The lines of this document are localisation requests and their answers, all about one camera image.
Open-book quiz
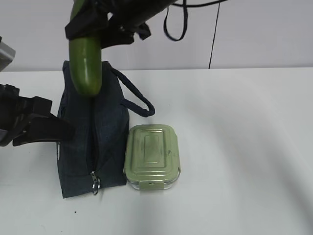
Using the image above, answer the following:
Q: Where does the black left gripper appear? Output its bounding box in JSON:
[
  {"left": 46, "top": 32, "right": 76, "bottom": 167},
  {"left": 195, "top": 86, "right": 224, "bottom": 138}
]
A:
[{"left": 0, "top": 84, "right": 75, "bottom": 147}]

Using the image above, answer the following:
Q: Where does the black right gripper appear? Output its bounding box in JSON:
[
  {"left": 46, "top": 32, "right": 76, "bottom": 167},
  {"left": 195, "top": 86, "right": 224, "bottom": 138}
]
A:
[{"left": 65, "top": 0, "right": 151, "bottom": 48}]

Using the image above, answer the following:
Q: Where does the green cucumber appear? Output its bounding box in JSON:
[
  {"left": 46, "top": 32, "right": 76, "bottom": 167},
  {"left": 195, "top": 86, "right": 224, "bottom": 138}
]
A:
[{"left": 68, "top": 0, "right": 102, "bottom": 95}]

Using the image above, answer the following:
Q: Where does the dark navy fabric lunch bag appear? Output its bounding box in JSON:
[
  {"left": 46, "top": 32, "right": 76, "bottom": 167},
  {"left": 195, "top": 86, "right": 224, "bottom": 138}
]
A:
[{"left": 57, "top": 61, "right": 155, "bottom": 198}]

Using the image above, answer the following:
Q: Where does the silver zipper pull ring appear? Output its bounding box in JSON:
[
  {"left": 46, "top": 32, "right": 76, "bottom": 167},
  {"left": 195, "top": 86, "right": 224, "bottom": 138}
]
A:
[{"left": 90, "top": 171, "right": 101, "bottom": 196}]

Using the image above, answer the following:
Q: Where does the green lid glass lunch box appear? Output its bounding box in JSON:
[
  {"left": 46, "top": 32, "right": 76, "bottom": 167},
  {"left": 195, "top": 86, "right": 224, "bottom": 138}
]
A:
[{"left": 123, "top": 124, "right": 181, "bottom": 190}]

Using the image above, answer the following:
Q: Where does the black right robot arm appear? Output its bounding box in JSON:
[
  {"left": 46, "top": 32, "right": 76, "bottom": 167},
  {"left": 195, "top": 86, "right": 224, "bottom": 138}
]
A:
[{"left": 65, "top": 0, "right": 174, "bottom": 49}]

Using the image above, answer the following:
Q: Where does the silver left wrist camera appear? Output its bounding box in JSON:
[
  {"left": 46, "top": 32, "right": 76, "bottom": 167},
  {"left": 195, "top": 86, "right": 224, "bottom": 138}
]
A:
[{"left": 0, "top": 37, "right": 16, "bottom": 71}]

